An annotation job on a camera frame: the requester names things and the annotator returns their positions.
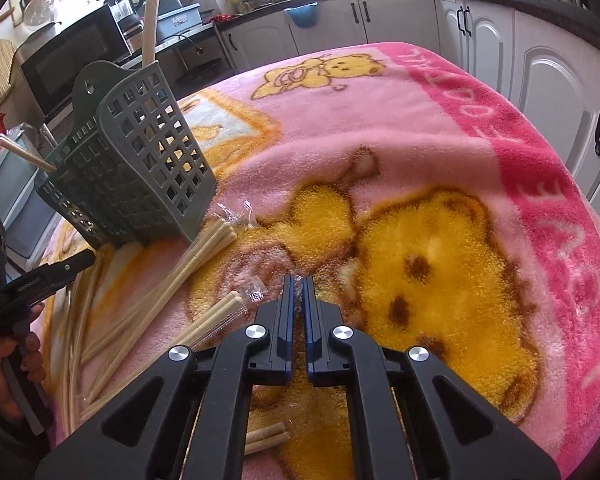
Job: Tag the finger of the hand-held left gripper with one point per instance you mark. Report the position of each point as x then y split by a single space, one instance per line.
70 264

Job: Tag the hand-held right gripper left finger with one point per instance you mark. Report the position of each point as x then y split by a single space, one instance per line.
289 330

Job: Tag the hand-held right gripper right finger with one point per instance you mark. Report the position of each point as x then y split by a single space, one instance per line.
310 330

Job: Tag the chopsticks pair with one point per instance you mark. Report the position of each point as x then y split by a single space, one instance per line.
215 317
25 156
200 257
150 25
265 437

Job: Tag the grey-green plastic utensil basket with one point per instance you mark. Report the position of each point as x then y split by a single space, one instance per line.
130 170

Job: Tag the person's left forearm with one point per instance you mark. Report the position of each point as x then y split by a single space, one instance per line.
5 452

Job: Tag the person's left hand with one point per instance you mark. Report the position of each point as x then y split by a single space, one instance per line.
34 350

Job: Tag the pile of wrapped chopsticks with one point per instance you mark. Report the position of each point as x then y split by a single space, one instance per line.
87 310

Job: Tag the grey plastic drawer unit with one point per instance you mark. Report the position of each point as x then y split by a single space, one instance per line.
10 195

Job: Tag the pink bear printed blanket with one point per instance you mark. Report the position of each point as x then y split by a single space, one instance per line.
405 160

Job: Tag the black microwave oven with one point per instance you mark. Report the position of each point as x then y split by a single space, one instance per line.
65 60

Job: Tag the clear plastic dome lid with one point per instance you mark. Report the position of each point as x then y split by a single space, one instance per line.
40 10

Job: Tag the blender with black base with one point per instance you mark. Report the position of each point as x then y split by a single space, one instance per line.
122 7

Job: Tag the blue dish rack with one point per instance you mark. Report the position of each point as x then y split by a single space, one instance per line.
180 20

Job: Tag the white kitchen cabinets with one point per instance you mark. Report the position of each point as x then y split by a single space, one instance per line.
530 75

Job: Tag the dark kitchen countertop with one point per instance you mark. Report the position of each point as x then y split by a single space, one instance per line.
530 2

